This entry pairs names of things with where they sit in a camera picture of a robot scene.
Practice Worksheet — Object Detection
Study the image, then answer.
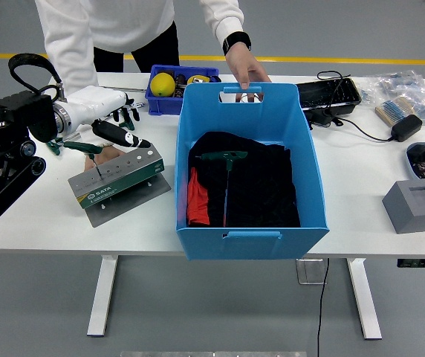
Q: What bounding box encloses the small green T-handle hex wrench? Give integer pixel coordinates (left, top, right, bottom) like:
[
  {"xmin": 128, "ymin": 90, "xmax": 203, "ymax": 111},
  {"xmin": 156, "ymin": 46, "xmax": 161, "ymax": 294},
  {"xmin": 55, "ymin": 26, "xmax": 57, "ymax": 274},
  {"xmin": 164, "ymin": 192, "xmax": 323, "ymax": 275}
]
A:
[{"xmin": 62, "ymin": 139, "xmax": 103, "ymax": 178}]

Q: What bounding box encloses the person's left hand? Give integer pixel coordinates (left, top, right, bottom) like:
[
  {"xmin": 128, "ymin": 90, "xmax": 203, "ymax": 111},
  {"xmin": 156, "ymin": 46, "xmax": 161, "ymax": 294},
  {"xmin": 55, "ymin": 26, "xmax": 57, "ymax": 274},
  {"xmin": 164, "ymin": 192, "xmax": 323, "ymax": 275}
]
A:
[{"xmin": 225, "ymin": 46, "xmax": 273, "ymax": 104}]

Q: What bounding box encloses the black wristwatch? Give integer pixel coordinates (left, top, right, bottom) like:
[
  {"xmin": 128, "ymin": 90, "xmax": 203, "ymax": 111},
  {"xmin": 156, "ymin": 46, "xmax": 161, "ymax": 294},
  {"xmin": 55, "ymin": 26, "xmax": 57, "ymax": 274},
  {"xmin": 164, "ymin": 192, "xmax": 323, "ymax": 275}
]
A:
[{"xmin": 222, "ymin": 31, "xmax": 253, "ymax": 57}]

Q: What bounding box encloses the metal floor outlet plate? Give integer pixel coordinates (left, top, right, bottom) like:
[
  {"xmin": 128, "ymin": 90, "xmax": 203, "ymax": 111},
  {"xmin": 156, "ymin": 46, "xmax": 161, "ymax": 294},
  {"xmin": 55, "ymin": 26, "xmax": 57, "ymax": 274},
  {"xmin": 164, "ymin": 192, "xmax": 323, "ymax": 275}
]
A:
[{"xmin": 296, "ymin": 258, "xmax": 328, "ymax": 286}]

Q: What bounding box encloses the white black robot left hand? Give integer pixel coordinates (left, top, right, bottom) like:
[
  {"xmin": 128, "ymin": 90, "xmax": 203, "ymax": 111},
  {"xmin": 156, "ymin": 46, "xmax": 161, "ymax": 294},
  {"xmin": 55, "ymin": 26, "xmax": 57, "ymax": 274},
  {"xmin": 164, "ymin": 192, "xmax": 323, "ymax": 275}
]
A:
[{"xmin": 65, "ymin": 84, "xmax": 153, "ymax": 150}]

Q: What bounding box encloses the black cloth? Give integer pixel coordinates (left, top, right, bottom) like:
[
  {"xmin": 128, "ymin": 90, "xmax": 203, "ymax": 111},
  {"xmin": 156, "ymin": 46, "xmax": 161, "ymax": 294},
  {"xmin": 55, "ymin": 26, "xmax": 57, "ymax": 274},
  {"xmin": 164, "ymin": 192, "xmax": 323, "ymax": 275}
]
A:
[{"xmin": 187, "ymin": 131, "xmax": 302, "ymax": 228}]

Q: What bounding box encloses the person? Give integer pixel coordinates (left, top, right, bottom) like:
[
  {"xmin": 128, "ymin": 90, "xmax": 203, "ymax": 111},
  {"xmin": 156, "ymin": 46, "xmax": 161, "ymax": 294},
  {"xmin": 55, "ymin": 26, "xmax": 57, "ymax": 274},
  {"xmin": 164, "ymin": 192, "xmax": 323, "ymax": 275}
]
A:
[{"xmin": 33, "ymin": 0, "xmax": 245, "ymax": 96}]

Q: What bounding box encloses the small dark blue bin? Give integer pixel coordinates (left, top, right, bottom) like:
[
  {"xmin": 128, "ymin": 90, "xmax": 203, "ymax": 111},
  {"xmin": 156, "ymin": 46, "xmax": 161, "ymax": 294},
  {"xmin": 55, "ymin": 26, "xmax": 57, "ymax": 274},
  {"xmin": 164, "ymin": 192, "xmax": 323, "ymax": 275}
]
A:
[{"xmin": 144, "ymin": 64, "xmax": 221, "ymax": 116}]

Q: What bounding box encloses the red cloth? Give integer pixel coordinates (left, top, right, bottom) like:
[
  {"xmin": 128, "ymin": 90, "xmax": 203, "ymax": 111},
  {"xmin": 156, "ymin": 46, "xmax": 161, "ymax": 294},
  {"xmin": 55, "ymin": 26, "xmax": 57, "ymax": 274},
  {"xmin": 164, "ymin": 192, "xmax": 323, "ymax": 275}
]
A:
[{"xmin": 186, "ymin": 167, "xmax": 211, "ymax": 227}]

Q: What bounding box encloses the black flat device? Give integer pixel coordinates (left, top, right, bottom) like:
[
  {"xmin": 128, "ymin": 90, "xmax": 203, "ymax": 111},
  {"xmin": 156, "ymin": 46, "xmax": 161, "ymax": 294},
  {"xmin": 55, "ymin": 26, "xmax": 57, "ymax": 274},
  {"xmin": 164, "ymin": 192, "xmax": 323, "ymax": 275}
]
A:
[{"xmin": 307, "ymin": 107, "xmax": 343, "ymax": 129}]

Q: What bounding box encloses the black floor cable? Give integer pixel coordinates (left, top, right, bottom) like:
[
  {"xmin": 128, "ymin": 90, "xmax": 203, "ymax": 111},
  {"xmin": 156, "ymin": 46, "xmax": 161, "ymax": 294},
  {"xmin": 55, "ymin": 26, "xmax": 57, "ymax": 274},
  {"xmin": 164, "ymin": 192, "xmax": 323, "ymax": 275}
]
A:
[{"xmin": 316, "ymin": 258, "xmax": 331, "ymax": 357}]

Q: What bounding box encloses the person's right hand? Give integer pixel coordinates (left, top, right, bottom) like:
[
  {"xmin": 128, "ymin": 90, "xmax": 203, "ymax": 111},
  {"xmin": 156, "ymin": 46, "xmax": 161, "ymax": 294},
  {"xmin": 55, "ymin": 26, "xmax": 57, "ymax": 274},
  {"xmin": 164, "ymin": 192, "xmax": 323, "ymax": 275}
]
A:
[{"xmin": 83, "ymin": 144, "xmax": 127, "ymax": 173}]

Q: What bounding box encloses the large green T-handle hex wrench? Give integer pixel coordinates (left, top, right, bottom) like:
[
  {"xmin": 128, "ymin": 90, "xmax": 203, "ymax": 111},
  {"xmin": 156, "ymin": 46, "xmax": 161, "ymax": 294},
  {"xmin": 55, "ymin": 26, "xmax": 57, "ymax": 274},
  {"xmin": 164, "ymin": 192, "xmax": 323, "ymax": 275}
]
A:
[{"xmin": 195, "ymin": 149, "xmax": 250, "ymax": 228}]

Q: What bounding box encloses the black plastic tray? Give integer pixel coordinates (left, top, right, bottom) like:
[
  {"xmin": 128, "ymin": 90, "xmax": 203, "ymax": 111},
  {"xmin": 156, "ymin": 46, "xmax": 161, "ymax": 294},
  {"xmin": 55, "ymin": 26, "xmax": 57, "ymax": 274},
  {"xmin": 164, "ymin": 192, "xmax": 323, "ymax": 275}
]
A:
[{"xmin": 296, "ymin": 77, "xmax": 363, "ymax": 111}]

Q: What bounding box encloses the black power adapter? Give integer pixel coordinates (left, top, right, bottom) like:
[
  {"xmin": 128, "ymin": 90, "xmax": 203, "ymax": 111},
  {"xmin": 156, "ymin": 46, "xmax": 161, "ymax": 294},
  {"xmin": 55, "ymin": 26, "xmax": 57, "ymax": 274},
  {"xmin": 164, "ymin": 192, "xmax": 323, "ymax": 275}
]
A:
[{"xmin": 389, "ymin": 114, "xmax": 424, "ymax": 142}]

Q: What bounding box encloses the clear plastic parts bag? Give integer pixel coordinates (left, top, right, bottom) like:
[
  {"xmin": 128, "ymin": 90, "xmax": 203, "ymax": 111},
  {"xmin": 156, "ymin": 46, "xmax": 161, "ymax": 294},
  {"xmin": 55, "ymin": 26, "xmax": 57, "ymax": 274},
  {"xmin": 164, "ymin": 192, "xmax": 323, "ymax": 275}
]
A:
[{"xmin": 359, "ymin": 69, "xmax": 425, "ymax": 127}]

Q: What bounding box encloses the green silver wrench stand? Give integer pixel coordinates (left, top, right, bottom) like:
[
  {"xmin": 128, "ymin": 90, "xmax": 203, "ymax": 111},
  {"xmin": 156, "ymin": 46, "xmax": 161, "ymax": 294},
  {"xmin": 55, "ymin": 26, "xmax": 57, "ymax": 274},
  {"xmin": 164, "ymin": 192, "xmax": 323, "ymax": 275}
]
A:
[{"xmin": 67, "ymin": 143, "xmax": 172, "ymax": 228}]

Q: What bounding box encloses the white table leg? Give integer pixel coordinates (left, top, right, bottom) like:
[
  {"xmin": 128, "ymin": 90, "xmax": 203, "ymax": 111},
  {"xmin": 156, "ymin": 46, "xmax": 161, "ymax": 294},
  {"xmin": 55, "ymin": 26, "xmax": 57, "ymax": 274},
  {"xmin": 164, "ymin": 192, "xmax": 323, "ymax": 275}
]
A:
[
  {"xmin": 345, "ymin": 257, "xmax": 383, "ymax": 340},
  {"xmin": 86, "ymin": 255, "xmax": 120, "ymax": 338}
]

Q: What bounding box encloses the grey block with square recess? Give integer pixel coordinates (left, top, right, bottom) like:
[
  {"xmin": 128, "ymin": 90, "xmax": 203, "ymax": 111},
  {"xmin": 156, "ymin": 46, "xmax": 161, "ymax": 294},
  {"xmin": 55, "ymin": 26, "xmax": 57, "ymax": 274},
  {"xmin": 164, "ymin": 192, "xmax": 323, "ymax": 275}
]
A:
[{"xmin": 381, "ymin": 179, "xmax": 425, "ymax": 234}]

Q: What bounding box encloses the large blue plastic box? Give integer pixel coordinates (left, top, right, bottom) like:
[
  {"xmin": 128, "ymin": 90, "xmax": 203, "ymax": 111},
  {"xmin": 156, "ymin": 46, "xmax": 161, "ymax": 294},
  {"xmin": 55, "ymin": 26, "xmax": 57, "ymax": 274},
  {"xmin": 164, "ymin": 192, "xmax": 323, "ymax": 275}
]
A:
[{"xmin": 175, "ymin": 82, "xmax": 331, "ymax": 260}]

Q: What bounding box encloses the black adapter cable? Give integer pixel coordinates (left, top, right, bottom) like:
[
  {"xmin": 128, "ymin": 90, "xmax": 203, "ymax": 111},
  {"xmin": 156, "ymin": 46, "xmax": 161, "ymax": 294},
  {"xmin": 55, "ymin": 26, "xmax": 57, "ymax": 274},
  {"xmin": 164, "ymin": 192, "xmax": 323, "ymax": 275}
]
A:
[{"xmin": 316, "ymin": 69, "xmax": 395, "ymax": 143}]

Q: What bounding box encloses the yellow tape measure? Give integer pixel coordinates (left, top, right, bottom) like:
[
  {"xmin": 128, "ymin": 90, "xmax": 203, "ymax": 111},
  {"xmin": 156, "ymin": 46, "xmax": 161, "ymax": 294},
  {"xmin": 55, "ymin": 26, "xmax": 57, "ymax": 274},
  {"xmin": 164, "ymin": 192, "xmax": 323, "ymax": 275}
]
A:
[{"xmin": 186, "ymin": 74, "xmax": 221, "ymax": 86}]

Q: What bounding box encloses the yellow lemon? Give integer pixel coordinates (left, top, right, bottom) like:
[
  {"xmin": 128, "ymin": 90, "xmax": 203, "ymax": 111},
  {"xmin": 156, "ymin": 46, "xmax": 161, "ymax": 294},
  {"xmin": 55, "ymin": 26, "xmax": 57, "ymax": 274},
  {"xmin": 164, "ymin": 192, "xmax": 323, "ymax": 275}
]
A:
[{"xmin": 149, "ymin": 72, "xmax": 177, "ymax": 98}]

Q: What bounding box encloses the taped resistor strip bundle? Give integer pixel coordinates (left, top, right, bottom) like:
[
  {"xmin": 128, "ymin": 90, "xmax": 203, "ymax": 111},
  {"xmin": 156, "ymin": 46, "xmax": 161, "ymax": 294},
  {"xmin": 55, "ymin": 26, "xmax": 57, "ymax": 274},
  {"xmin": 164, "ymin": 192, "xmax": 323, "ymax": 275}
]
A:
[{"xmin": 374, "ymin": 96, "xmax": 416, "ymax": 127}]

